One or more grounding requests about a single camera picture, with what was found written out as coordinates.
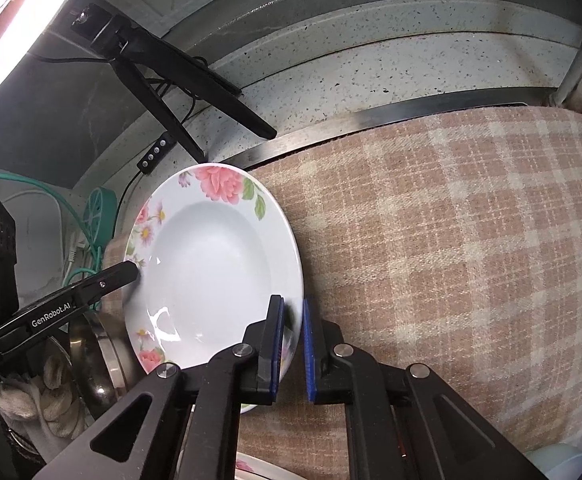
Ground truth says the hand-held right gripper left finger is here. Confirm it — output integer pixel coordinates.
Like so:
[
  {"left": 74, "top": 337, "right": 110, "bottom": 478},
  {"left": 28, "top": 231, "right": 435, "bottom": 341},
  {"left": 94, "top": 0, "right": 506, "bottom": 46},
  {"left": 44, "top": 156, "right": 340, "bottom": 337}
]
[{"left": 32, "top": 294, "right": 287, "bottom": 480}]

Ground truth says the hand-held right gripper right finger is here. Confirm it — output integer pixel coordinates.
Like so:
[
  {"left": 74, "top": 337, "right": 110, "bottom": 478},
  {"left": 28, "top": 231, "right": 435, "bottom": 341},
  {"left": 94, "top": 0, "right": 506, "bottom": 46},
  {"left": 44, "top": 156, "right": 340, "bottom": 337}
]
[{"left": 301, "top": 299, "right": 549, "bottom": 480}]

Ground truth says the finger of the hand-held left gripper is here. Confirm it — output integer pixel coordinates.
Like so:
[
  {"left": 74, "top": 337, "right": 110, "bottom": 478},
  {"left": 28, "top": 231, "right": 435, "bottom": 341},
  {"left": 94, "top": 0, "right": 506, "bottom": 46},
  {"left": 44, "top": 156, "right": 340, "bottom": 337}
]
[{"left": 70, "top": 260, "right": 141, "bottom": 307}]

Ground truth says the stainless steel bowl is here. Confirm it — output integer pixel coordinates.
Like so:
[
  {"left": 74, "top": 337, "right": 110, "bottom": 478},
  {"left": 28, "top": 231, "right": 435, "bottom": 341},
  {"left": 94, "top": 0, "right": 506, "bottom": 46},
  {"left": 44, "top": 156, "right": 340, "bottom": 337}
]
[{"left": 68, "top": 310, "right": 147, "bottom": 411}]

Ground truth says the large pink floral plate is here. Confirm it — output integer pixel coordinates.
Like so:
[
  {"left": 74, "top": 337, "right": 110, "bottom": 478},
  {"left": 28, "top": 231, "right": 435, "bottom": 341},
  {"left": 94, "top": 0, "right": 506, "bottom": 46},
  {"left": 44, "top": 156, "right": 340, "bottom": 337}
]
[{"left": 124, "top": 162, "right": 305, "bottom": 401}]

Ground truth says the small floral plate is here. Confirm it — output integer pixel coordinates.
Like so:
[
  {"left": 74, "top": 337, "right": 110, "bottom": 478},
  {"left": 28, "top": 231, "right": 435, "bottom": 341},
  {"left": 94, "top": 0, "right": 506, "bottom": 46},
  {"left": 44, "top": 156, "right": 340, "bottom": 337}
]
[{"left": 235, "top": 452, "right": 297, "bottom": 480}]

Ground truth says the white ceramic bowl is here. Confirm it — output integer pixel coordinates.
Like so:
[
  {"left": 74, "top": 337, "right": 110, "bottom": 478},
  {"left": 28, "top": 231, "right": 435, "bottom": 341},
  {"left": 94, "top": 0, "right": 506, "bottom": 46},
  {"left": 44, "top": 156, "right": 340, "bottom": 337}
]
[{"left": 523, "top": 442, "right": 582, "bottom": 480}]

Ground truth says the person's left hand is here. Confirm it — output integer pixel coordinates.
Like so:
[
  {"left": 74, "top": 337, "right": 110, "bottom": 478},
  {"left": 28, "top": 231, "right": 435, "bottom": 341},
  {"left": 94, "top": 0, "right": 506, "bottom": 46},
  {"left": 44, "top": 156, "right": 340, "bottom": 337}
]
[{"left": 0, "top": 340, "right": 89, "bottom": 451}]

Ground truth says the teal round power strip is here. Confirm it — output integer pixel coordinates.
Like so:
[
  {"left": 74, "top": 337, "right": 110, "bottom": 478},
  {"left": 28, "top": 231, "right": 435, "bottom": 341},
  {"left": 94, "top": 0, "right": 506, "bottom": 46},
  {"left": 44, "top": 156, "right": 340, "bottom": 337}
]
[{"left": 84, "top": 186, "right": 117, "bottom": 251}]

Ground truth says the black inline remote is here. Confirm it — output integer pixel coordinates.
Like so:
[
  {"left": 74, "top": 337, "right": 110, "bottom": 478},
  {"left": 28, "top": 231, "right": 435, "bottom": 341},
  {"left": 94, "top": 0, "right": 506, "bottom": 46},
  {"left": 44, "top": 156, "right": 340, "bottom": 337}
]
[{"left": 138, "top": 131, "right": 174, "bottom": 173}]

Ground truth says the plaid cloth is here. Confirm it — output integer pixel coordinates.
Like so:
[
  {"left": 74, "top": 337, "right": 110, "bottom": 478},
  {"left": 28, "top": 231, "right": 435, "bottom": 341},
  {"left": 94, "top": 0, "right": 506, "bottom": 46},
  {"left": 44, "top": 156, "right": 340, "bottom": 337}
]
[{"left": 104, "top": 105, "right": 582, "bottom": 480}]

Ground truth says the black tripod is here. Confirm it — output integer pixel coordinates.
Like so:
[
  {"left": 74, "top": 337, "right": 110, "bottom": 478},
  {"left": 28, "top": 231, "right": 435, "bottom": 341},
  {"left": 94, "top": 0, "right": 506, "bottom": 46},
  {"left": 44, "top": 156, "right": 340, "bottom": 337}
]
[{"left": 68, "top": 2, "right": 278, "bottom": 161}]

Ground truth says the white cable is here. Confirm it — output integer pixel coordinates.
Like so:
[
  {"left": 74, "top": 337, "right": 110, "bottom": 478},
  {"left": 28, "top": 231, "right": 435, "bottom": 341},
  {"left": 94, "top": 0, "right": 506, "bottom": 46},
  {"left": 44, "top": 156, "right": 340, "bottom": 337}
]
[{"left": 0, "top": 180, "right": 82, "bottom": 266}]

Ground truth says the black cable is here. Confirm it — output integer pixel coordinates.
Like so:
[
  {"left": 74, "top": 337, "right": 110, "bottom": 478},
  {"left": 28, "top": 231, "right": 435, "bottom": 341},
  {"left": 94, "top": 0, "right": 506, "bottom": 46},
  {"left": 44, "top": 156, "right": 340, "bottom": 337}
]
[{"left": 38, "top": 52, "right": 212, "bottom": 233}]

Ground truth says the teal cable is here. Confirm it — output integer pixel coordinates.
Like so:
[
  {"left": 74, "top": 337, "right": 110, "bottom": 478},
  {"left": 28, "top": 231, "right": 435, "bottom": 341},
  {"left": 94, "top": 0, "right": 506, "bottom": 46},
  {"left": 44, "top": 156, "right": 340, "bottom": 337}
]
[{"left": 0, "top": 172, "right": 107, "bottom": 281}]

